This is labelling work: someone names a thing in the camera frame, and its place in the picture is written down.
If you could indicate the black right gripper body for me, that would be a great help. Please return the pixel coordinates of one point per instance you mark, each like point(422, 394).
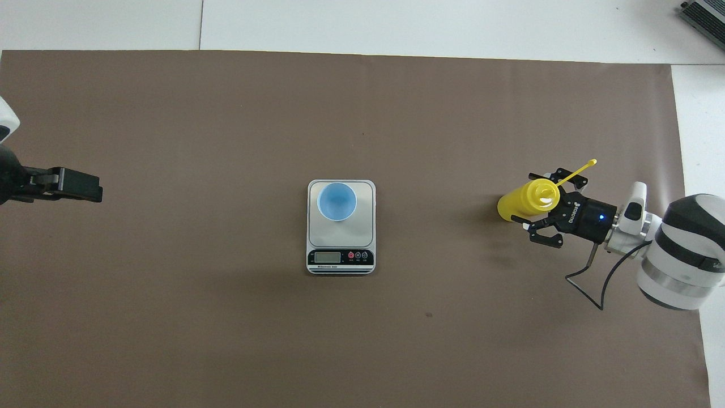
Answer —
point(589, 218)

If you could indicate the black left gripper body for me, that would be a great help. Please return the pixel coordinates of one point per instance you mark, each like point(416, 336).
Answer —
point(8, 175)

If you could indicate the yellow squeeze bottle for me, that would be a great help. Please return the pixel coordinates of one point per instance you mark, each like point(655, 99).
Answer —
point(524, 201)

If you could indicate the light blue cup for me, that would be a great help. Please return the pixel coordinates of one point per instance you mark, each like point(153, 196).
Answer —
point(337, 201)

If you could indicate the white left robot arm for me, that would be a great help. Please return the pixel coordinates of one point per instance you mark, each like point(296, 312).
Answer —
point(5, 119)

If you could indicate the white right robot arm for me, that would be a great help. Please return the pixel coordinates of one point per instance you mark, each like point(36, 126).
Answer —
point(679, 260)

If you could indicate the silver digital kitchen scale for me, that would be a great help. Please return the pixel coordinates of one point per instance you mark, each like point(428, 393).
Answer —
point(340, 238)

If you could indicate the brown paper mat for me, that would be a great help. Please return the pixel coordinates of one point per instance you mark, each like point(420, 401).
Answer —
point(170, 311)

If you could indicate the grey ribbed device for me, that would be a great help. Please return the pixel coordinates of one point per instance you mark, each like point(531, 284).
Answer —
point(705, 17)

